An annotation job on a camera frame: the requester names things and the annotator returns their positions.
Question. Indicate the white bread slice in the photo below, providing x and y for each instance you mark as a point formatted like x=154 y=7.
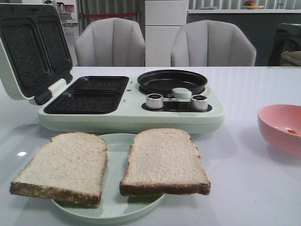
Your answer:
x=70 y=168
x=164 y=161

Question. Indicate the green sandwich maker lid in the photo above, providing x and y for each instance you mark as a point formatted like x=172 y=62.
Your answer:
x=34 y=53

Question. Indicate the pink bowl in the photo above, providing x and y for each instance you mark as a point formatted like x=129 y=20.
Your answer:
x=273 y=121

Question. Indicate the orange shrimp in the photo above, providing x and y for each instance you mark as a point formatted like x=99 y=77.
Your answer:
x=293 y=131

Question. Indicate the green breakfast maker base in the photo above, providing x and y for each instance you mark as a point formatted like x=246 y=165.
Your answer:
x=115 y=104

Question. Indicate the left silver control knob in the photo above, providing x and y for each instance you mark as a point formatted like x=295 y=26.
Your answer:
x=154 y=101

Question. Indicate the silver control knob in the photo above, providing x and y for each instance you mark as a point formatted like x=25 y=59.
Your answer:
x=154 y=101
x=198 y=102

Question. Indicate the black round frying pan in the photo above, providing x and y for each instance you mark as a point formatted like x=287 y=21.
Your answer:
x=163 y=81

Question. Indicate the right silver control knob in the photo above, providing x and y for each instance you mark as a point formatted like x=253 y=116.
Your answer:
x=198 y=102

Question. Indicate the left grey upholstered chair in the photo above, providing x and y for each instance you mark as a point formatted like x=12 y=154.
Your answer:
x=111 y=42

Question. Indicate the grey upholstered chair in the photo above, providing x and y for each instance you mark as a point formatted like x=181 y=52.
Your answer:
x=211 y=43
x=111 y=42

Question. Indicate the right grey upholstered chair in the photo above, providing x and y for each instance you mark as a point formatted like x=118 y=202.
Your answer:
x=211 y=43

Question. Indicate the white refrigerator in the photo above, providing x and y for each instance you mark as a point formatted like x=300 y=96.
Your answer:
x=163 y=19

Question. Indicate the light green round plate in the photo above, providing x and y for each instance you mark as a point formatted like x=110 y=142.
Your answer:
x=113 y=208

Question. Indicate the red barrier belt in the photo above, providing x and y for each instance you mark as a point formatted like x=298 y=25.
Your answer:
x=110 y=15

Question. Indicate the background work desk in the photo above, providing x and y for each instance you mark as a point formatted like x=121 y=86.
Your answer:
x=67 y=11

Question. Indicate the dark kitchen counter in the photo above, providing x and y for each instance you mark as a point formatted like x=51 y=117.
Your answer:
x=259 y=25

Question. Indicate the fruit bowl on counter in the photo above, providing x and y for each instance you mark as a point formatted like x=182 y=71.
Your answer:
x=250 y=4

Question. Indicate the beige cushion at right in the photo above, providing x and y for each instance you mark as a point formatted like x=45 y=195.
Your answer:
x=292 y=58

